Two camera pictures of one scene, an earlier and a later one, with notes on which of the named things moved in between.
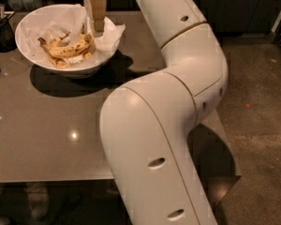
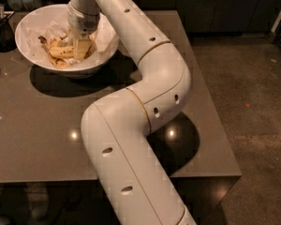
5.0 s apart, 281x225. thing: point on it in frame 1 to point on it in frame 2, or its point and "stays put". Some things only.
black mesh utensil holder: [3, 37] stays put
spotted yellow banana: [67, 52] stays put
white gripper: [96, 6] to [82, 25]
